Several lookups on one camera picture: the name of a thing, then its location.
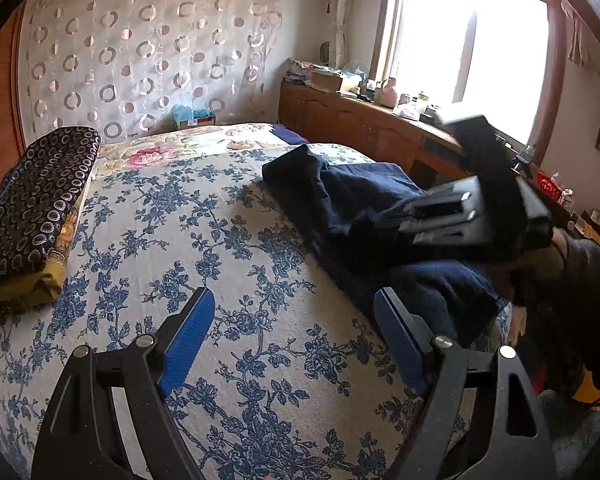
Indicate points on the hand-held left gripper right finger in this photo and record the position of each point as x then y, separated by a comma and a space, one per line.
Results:
400, 340

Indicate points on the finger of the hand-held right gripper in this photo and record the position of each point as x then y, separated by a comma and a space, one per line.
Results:
442, 205
440, 230

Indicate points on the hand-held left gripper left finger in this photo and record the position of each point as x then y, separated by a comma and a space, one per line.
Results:
190, 340

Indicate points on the navy t-shirt with orange print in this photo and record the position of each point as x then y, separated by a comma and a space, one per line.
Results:
360, 195

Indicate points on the red basket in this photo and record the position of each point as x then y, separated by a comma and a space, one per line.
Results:
549, 187

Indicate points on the pink jug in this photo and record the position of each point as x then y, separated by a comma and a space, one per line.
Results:
388, 94

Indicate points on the long wooden cabinet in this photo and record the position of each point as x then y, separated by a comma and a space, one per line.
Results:
340, 120

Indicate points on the window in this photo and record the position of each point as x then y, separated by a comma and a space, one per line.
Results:
455, 35

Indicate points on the navy cloth at bed head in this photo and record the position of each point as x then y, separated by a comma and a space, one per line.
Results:
290, 134

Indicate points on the yellow folded blanket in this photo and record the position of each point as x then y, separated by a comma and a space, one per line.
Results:
25, 292

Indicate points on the pile of books and boxes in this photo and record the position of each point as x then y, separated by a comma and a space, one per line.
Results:
325, 77

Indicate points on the cream window curtain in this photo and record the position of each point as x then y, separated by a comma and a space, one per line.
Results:
342, 10

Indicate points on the blue tissue box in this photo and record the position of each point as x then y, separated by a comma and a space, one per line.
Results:
194, 119

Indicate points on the wooden headboard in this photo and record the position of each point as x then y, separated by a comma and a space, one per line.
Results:
0, 110

